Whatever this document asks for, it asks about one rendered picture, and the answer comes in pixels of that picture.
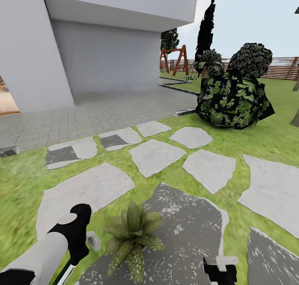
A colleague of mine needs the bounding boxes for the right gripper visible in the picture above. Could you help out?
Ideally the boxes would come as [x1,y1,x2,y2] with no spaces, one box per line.
[203,262,237,285]

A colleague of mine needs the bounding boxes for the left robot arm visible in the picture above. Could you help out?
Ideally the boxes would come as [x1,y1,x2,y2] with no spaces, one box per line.
[0,203,101,285]

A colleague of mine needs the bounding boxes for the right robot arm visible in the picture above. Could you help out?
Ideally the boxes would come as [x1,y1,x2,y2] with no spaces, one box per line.
[203,255,239,285]

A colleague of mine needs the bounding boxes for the insectifuge atomizer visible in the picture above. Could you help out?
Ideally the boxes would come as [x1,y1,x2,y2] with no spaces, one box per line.
[52,256,76,285]

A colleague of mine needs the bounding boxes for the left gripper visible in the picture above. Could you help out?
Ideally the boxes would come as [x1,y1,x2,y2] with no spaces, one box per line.
[69,234,89,263]

